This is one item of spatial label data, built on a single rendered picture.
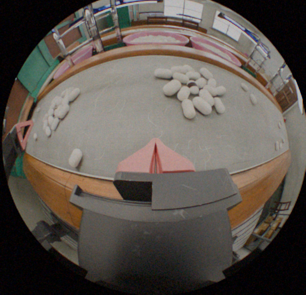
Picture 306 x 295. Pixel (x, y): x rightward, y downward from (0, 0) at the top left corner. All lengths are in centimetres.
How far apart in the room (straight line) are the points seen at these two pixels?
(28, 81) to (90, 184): 77
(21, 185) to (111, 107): 164
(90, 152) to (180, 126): 15
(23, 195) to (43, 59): 148
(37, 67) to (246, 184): 105
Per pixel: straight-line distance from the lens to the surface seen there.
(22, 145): 29
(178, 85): 18
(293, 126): 461
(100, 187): 15
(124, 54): 32
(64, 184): 20
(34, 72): 86
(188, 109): 15
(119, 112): 17
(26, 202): 178
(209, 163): 16
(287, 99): 480
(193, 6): 544
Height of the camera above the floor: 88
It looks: 77 degrees down
